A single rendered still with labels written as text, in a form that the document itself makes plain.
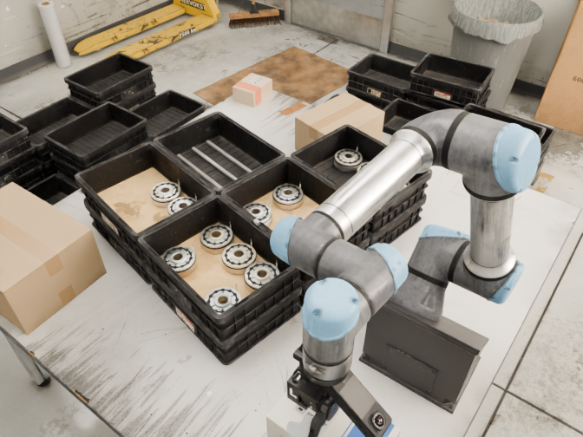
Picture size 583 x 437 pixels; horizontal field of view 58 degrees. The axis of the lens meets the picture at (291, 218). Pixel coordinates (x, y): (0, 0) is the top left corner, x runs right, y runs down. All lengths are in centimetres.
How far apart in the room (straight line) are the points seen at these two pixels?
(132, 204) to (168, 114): 138
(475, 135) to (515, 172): 10
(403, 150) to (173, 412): 92
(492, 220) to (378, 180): 31
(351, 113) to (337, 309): 159
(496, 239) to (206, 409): 85
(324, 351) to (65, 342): 110
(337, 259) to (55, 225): 114
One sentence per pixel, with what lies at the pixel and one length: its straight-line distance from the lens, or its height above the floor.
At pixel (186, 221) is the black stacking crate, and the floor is 90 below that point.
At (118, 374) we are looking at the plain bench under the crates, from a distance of 161.
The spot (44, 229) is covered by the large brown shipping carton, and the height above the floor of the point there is 90.
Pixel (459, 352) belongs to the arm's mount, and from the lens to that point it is 133.
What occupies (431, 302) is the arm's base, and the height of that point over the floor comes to 96.
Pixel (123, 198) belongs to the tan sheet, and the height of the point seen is 83.
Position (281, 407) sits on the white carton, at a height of 114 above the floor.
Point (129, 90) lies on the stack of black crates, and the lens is 319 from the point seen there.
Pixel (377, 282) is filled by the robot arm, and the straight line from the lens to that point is 77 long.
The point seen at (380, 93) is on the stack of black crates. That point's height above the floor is 41.
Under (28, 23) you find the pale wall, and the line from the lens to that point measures 479.
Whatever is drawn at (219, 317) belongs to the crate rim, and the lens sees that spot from 137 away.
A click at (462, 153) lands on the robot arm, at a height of 144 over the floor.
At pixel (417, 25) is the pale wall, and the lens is 456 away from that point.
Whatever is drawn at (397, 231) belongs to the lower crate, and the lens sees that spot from 187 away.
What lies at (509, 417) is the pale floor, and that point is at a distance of 242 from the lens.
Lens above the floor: 202
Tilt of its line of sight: 43 degrees down
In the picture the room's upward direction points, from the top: straight up
